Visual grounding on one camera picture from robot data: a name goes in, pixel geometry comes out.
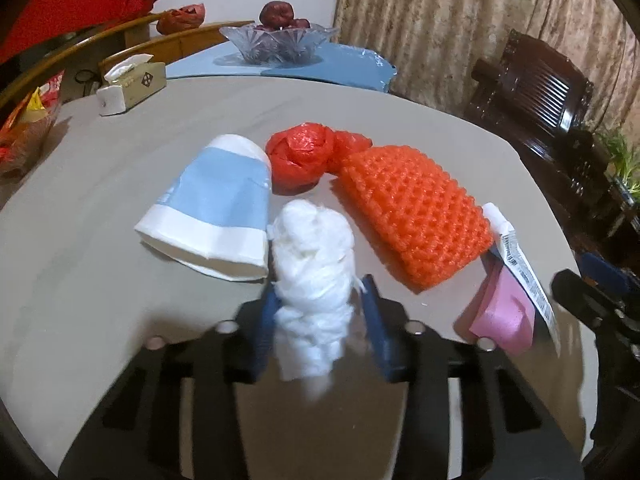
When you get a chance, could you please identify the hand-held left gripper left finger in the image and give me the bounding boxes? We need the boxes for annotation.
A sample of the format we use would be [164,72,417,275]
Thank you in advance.
[57,285,282,480]

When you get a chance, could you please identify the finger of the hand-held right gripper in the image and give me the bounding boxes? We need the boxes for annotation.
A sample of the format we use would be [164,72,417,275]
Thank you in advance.
[581,252,632,287]
[551,269,632,332]

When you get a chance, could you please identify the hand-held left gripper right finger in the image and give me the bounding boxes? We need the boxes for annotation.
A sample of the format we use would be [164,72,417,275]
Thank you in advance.
[362,274,586,480]

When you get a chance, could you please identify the white plastic bag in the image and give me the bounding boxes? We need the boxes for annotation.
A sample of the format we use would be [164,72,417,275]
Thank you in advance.
[267,199,367,404]

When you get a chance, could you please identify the pink wrapper with label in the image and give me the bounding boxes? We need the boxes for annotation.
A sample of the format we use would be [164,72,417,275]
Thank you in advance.
[482,202,561,357]

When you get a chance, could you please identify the pink foam piece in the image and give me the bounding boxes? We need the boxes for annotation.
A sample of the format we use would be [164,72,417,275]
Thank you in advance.
[454,255,536,356]

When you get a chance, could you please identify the dark wooden side table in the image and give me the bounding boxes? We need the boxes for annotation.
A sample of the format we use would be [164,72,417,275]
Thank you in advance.
[522,127,640,267]

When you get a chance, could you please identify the green potted plant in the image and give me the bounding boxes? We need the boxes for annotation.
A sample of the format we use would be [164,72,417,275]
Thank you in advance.
[594,127,640,202]

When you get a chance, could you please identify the orange foam net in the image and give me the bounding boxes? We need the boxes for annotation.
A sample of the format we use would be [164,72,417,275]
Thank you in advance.
[337,145,494,291]

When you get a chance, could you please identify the blue and white paper cup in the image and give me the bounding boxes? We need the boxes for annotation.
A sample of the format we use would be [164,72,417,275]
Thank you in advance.
[134,133,274,282]

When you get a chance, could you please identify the red plastic bag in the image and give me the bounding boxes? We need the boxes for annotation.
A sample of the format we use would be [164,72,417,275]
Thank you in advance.
[265,122,372,196]

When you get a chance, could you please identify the dark wooden armchair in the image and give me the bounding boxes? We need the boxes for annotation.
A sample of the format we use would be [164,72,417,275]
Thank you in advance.
[462,29,597,172]

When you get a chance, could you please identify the blue tablecloth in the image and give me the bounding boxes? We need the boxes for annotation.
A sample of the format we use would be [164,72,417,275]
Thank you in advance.
[165,40,399,95]

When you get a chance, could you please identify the tissue box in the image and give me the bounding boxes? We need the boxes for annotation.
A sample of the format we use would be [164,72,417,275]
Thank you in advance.
[96,52,167,118]

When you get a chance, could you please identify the glass fruit bowl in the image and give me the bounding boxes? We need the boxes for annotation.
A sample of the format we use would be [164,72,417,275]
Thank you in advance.
[219,22,341,65]

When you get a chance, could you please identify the wooden chair backs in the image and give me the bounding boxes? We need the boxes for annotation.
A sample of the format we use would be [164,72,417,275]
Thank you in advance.
[0,12,256,127]

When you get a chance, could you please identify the patterned beige curtain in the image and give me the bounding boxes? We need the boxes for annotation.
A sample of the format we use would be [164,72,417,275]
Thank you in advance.
[332,0,640,142]

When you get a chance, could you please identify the red snack packet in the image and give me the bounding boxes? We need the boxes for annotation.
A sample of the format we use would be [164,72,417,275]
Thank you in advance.
[0,72,66,168]

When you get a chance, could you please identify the yellow snack packet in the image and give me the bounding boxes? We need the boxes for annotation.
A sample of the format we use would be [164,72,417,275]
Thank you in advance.
[19,87,52,125]

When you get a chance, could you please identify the red cloth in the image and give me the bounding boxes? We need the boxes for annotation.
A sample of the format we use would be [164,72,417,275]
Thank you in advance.
[0,0,170,64]

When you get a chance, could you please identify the black cable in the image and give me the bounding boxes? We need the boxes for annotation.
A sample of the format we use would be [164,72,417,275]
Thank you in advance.
[74,67,102,97]

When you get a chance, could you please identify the red bag with handles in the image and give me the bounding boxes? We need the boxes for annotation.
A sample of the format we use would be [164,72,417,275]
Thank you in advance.
[156,2,207,36]

